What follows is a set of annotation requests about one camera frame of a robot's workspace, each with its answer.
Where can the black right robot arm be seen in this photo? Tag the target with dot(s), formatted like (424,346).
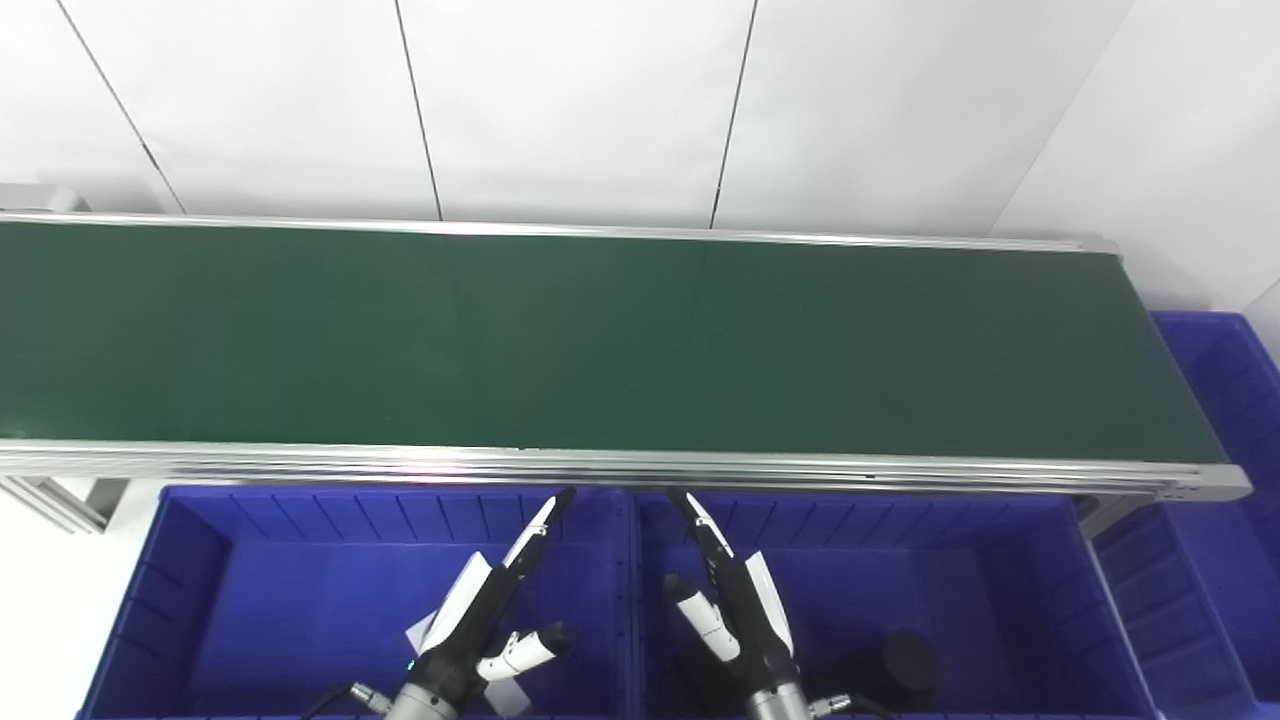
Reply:
(778,706)

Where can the grey conveyor motor box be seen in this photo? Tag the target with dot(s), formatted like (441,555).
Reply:
(40,198)

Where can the white flat part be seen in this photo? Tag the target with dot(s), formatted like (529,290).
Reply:
(510,698)

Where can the green conveyor belt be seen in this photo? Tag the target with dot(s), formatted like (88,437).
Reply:
(600,340)
(700,468)

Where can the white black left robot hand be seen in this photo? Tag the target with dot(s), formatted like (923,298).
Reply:
(470,620)

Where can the blue plastic bin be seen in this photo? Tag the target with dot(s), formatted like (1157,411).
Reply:
(1220,600)
(280,610)
(980,600)

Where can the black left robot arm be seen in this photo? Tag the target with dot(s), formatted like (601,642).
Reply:
(425,705)

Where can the black cylinder part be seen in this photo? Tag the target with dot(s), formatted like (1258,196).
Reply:
(905,665)

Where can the aluminium conveyor leg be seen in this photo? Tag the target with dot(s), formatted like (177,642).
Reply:
(60,500)

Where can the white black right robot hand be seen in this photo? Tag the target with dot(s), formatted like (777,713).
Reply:
(755,620)

